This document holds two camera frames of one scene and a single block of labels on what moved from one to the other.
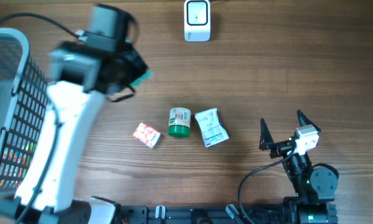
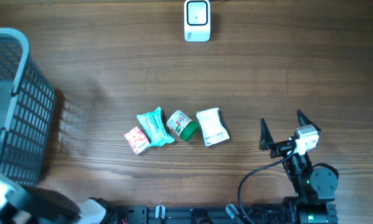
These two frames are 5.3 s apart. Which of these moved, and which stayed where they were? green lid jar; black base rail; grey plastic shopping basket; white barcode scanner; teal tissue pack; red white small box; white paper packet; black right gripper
Moved: green lid jar; teal tissue pack; red white small box
Stayed: black base rail; white barcode scanner; grey plastic shopping basket; white paper packet; black right gripper
